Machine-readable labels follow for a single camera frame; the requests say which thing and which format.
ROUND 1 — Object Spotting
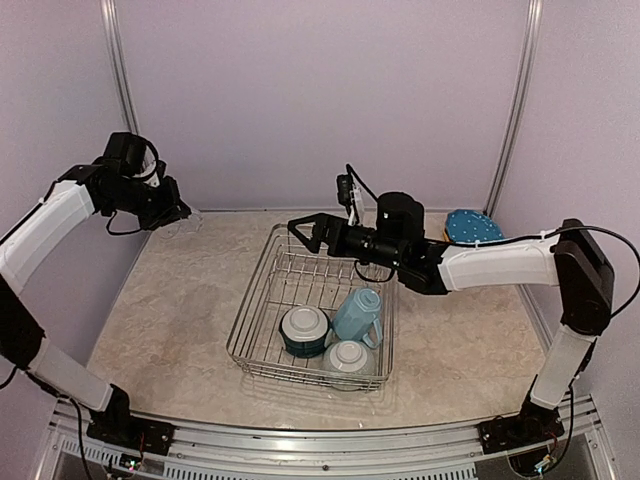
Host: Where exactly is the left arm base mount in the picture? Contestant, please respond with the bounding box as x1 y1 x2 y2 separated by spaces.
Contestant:
87 397 176 456

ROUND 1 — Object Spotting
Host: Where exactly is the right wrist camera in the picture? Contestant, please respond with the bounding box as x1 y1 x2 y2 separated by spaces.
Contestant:
336 164 365 226

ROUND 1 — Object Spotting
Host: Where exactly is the left aluminium wall post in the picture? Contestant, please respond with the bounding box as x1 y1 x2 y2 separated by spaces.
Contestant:
100 0 139 134

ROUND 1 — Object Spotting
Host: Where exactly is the aluminium front rail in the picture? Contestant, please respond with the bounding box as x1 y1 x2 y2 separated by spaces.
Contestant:
34 394 616 480

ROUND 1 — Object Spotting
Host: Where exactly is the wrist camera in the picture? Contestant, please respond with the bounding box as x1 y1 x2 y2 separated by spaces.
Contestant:
336 164 365 226
136 160 166 188

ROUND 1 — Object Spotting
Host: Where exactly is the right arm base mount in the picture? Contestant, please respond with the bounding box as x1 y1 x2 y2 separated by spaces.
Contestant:
477 410 565 454

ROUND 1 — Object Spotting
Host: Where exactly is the metal wire dish rack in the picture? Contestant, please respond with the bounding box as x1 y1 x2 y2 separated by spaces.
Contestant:
226 224 397 391

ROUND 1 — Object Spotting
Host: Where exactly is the right aluminium wall post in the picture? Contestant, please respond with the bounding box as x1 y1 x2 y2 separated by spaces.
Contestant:
484 0 543 218

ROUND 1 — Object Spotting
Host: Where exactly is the aluminium wall post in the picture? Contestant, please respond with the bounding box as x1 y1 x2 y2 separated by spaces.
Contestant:
484 0 543 218
100 0 139 134

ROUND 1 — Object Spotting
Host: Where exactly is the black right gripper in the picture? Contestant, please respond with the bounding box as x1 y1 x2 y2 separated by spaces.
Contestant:
287 212 404 270

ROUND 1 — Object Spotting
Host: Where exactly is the grey green bowl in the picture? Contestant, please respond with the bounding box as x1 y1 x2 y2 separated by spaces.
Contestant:
322 340 376 376

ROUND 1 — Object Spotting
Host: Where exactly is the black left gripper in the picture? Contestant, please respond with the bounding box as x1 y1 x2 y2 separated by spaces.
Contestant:
105 174 190 230

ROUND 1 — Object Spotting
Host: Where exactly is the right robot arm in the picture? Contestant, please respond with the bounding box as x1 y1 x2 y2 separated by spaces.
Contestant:
287 192 619 453

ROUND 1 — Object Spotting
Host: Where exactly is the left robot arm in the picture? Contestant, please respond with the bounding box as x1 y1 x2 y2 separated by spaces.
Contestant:
1 132 192 445

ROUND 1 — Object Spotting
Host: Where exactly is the dark teal bowl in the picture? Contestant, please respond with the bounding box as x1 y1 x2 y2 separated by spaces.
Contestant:
279 305 330 359

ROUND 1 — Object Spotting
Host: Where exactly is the light blue faceted mug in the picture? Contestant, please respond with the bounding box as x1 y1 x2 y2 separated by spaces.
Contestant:
332 288 383 349

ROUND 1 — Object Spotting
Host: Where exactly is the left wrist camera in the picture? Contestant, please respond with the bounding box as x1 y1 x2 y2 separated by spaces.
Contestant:
136 160 166 188

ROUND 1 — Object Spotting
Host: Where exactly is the clear drinking glass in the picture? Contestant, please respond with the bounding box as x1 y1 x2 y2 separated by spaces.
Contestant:
159 208 203 239

